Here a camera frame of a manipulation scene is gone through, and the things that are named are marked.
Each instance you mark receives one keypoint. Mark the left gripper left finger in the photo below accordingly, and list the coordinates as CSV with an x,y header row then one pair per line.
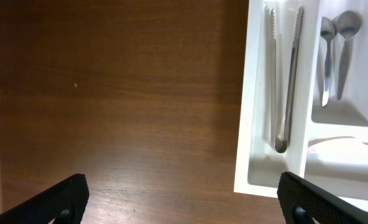
x,y
65,202

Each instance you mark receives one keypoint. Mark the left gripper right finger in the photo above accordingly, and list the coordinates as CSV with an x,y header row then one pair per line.
x,y
304,202

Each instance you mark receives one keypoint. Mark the long steel tongs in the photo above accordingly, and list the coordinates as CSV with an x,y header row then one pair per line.
x,y
281,122

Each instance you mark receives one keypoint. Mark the small steel tongs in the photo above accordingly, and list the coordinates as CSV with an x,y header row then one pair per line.
x,y
328,33

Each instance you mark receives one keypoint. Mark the white plastic cutlery tray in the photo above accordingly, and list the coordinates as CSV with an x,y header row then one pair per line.
x,y
328,145

